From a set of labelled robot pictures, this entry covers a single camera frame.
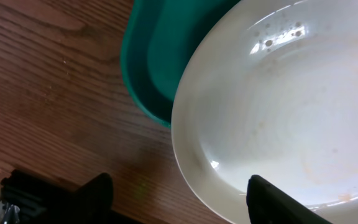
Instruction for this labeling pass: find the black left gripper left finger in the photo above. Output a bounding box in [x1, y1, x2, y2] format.
[73, 173, 113, 224]

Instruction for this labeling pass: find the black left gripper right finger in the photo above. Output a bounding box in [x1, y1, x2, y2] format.
[246, 175, 331, 224]

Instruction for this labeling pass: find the white plate with orange smear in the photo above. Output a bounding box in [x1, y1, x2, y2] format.
[172, 0, 358, 223]

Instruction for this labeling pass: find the teal plastic tray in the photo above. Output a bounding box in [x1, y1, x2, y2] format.
[120, 0, 239, 128]

